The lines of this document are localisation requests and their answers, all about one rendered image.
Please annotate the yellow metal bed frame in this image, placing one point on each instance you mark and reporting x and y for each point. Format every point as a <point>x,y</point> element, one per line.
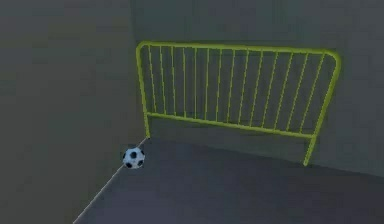
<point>233,125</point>

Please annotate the white and black soccer ball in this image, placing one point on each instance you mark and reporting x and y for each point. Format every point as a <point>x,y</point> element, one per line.
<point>133,158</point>

